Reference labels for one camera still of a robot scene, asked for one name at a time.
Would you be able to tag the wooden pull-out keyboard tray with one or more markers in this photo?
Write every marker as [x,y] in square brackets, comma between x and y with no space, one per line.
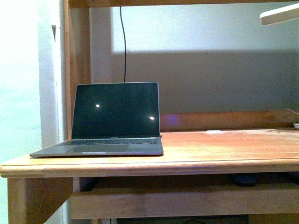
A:
[210,200]

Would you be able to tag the grey open laptop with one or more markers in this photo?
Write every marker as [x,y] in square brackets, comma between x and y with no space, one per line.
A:
[113,119]

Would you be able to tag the wooden desk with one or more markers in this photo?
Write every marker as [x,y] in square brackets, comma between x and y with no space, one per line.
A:
[201,144]

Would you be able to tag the dark grey computer mouse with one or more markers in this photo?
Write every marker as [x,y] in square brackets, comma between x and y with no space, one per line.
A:
[244,180]

